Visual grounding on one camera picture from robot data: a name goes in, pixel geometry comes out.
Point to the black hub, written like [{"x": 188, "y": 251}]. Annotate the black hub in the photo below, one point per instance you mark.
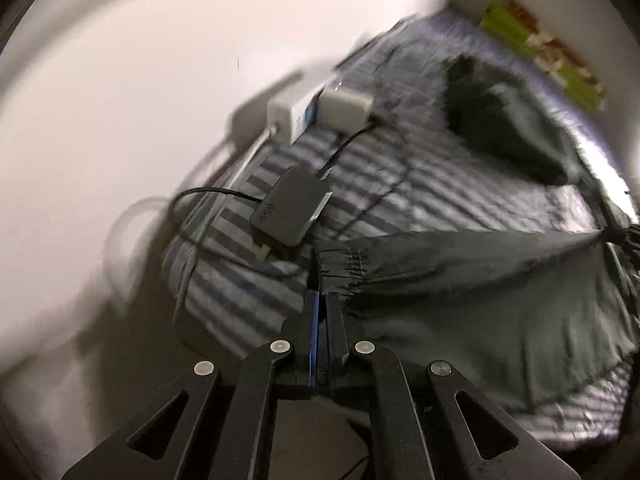
[{"x": 290, "y": 205}]

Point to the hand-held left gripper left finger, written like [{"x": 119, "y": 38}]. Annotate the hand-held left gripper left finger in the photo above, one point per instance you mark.
[{"x": 314, "y": 340}]

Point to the white charger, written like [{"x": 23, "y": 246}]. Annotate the white charger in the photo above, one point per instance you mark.
[{"x": 345, "y": 107}]

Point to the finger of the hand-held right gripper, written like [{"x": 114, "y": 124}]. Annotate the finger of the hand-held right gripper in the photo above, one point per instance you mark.
[{"x": 622, "y": 237}]

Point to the blue striped blanket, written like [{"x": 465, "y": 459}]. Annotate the blue striped blanket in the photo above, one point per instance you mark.
[{"x": 380, "y": 180}]

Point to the brown patterned folded blanket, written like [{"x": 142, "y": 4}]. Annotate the brown patterned folded blanket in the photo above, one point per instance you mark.
[{"x": 555, "y": 51}]

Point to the green folded blanket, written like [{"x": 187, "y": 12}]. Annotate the green folded blanket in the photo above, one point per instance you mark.
[{"x": 497, "y": 17}]

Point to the dark green folded clothing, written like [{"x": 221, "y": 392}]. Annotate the dark green folded clothing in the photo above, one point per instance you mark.
[{"x": 500, "y": 120}]

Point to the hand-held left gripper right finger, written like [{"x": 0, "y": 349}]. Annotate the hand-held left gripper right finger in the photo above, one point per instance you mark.
[{"x": 336, "y": 340}]

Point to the dark grey pants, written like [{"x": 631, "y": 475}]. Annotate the dark grey pants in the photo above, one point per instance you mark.
[{"x": 475, "y": 300}]

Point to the white power strip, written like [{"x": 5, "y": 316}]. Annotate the white power strip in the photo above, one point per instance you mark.
[{"x": 290, "y": 110}]

